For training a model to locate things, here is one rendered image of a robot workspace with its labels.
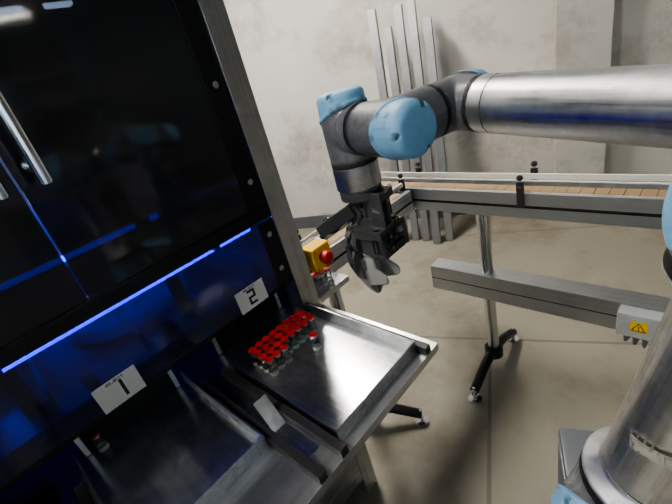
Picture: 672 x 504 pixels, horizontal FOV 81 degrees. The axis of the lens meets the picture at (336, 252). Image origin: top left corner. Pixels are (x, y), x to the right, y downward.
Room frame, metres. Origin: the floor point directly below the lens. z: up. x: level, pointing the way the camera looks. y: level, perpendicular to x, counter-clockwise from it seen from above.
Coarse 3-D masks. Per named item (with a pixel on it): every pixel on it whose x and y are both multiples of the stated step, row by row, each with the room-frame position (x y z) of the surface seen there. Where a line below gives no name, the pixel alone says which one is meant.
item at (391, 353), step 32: (320, 320) 0.88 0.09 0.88; (352, 320) 0.80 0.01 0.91; (320, 352) 0.75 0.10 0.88; (352, 352) 0.72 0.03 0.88; (384, 352) 0.69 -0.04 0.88; (416, 352) 0.66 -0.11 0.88; (256, 384) 0.69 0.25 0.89; (288, 384) 0.68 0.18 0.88; (320, 384) 0.65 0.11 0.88; (352, 384) 0.63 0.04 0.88; (384, 384) 0.59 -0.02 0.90; (320, 416) 0.57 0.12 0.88; (352, 416) 0.52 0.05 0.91
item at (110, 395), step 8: (128, 368) 0.66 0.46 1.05; (120, 376) 0.65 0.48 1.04; (128, 376) 0.66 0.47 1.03; (136, 376) 0.66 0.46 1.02; (104, 384) 0.63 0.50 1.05; (112, 384) 0.64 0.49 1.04; (128, 384) 0.65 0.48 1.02; (136, 384) 0.66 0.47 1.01; (144, 384) 0.67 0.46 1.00; (96, 392) 0.62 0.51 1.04; (104, 392) 0.63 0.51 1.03; (112, 392) 0.63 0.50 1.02; (120, 392) 0.64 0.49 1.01; (136, 392) 0.65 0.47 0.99; (96, 400) 0.61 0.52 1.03; (104, 400) 0.62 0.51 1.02; (112, 400) 0.63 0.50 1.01; (120, 400) 0.63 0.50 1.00; (104, 408) 0.62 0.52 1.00; (112, 408) 0.62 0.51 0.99
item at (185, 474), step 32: (192, 384) 0.74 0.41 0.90; (160, 416) 0.69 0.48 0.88; (192, 416) 0.66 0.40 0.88; (224, 416) 0.64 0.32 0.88; (128, 448) 0.62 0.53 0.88; (160, 448) 0.60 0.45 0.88; (192, 448) 0.58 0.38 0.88; (224, 448) 0.55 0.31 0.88; (256, 448) 0.52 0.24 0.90; (96, 480) 0.56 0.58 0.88; (128, 480) 0.54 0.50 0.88; (160, 480) 0.52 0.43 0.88; (192, 480) 0.50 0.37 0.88; (224, 480) 0.47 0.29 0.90
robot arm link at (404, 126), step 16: (400, 96) 0.54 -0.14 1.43; (416, 96) 0.53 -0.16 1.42; (432, 96) 0.54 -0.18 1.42; (352, 112) 0.56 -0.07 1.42; (368, 112) 0.53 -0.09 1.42; (384, 112) 0.50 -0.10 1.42; (400, 112) 0.48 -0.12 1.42; (416, 112) 0.49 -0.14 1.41; (432, 112) 0.50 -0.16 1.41; (352, 128) 0.55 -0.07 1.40; (368, 128) 0.52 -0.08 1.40; (384, 128) 0.49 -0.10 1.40; (400, 128) 0.47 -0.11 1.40; (416, 128) 0.48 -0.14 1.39; (432, 128) 0.50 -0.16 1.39; (352, 144) 0.55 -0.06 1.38; (368, 144) 0.52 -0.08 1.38; (384, 144) 0.49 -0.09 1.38; (400, 144) 0.47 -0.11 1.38; (416, 144) 0.48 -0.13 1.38
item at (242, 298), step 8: (248, 288) 0.86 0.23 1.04; (256, 288) 0.88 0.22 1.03; (264, 288) 0.89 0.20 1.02; (240, 296) 0.84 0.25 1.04; (248, 296) 0.86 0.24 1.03; (256, 296) 0.87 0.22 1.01; (264, 296) 0.88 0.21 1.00; (240, 304) 0.84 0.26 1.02; (248, 304) 0.85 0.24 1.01; (256, 304) 0.86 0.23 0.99
